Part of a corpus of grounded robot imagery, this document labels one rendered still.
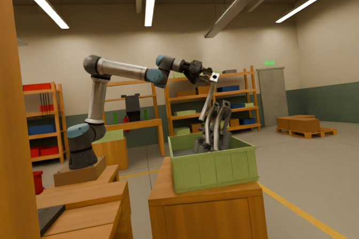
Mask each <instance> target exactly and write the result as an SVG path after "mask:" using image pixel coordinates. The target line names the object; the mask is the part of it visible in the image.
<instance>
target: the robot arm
mask: <svg viewBox="0 0 359 239"><path fill-rule="evenodd" d="M156 65H157V66H158V69H157V68H147V67H142V66H136V65H130V64H126V63H120V62H115V61H109V60H108V59H106V58H102V57H99V56H97V55H89V56H87V57H86V58H85V59H84V61H83V67H84V69H85V71H86V72H87V73H89V74H91V79H92V80H93V83H92V90H91V98H90V106H89V114H88V118H87V119H86V120H85V123H83V124H78V125H74V126H71V127H69V128H68V129H67V138H68V145H69V151H70V158H69V164H68V167H69V169H70V170H77V169H82V168H86V167H89V166H91V165H94V164H95V163H97V162H98V159H97V156H96V154H95V152H94V151H93V149H92V142H94V141H97V140H100V139H101V138H102V137H103V136H104V135H105V133H106V126H105V125H104V120H103V111H104V103H105V96H106V89H107V83H108V82H109V81H110V80H111V76H112V75H115V76H121V77H126V78H132V79H137V80H141V81H146V82H151V83H153V85H154V86H157V87H160V88H162V89H164V88H165V86H166V84H167V80H168V77H169V74H170V71H171V70H172V71H175V72H178V73H183V74H184V75H185V76H186V77H187V79H188V80H189V81H190V82H191V83H192V84H195V83H196V82H202V83H205V82H206V83H209V82H213V81H210V79H209V76H211V75H212V73H213V71H212V68H211V67H208V68H207V69H206V68H205V67H203V66H202V62H200V61H197V60H193V61H192V62H191V63H189V62H185V60H184V59H183V60H180V59H176V58H172V57H169V56H167V55H162V54H160V55H158V57H157V59H156ZM201 73H203V74H204V75H205V76H202V75H200V74H201ZM207 75H209V76H207Z"/></svg>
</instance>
